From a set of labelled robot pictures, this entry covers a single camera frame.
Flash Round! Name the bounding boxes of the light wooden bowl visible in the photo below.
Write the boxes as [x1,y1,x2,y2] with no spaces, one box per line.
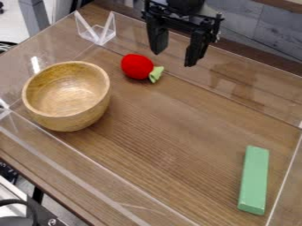
[22,61,111,132]

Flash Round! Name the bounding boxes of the clear acrylic tray wall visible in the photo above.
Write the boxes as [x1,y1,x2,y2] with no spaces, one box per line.
[0,14,302,226]

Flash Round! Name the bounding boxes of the grey post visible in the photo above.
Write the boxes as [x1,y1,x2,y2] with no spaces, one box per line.
[18,0,51,36]

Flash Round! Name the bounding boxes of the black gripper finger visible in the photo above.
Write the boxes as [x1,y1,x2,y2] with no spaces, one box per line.
[185,29,210,67]
[146,16,169,55]

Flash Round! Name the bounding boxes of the green rectangular block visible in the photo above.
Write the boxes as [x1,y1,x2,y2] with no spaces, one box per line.
[237,146,270,215]

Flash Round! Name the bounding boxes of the red felt strawberry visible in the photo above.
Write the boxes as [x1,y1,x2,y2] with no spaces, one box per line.
[121,54,165,83]

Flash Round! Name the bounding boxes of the black cable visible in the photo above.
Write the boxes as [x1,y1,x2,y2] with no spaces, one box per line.
[0,199,40,226]

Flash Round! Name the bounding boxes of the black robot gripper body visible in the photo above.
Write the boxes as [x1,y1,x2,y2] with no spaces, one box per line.
[142,0,225,42]

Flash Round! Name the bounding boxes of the black table leg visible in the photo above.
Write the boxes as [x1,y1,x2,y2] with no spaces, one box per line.
[32,187,44,204]

